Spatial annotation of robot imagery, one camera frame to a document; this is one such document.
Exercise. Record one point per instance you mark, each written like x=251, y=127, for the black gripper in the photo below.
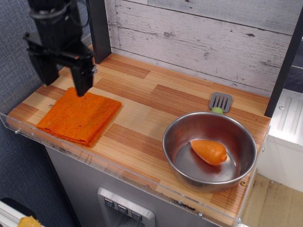
x=58, y=42

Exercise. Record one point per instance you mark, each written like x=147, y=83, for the orange cloth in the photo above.
x=79, y=119

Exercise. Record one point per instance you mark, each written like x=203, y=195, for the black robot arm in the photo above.
x=54, y=7

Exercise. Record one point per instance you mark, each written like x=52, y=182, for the grey cabinet with dispenser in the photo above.
x=102, y=200

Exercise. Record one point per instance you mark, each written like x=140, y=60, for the yellow object at corner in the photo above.
x=29, y=222

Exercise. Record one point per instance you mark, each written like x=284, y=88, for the grey toy spatula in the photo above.
x=220, y=100

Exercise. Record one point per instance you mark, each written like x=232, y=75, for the stainless steel bowl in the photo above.
x=193, y=171

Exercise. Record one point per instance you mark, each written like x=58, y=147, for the orange toy carrot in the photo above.
x=212, y=152

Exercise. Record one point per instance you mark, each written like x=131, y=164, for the clear acrylic table guard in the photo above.
x=128, y=159

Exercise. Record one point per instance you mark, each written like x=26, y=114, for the black left vertical post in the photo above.
x=99, y=30

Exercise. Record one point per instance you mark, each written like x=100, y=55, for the black vertical post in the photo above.
x=286, y=65
x=99, y=30

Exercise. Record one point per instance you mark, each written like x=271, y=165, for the white aluminium side rail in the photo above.
x=286, y=126

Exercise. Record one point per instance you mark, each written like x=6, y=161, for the black right vertical post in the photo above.
x=286, y=65

